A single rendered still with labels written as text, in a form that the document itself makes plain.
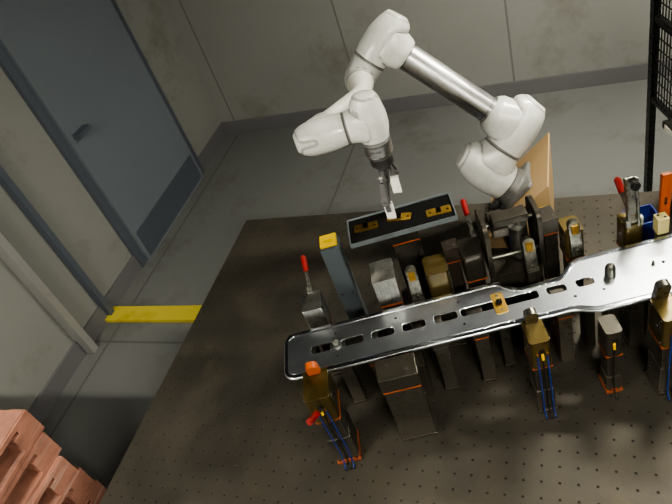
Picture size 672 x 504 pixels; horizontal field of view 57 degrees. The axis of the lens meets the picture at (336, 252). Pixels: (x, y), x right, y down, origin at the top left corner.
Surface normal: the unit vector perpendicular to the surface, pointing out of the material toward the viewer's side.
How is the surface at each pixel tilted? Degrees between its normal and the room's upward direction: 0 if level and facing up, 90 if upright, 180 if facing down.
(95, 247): 90
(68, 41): 90
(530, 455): 0
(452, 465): 0
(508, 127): 70
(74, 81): 90
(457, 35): 90
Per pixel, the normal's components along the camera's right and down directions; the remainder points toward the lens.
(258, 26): -0.24, 0.69
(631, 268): -0.29, -0.72
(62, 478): 0.92, -0.02
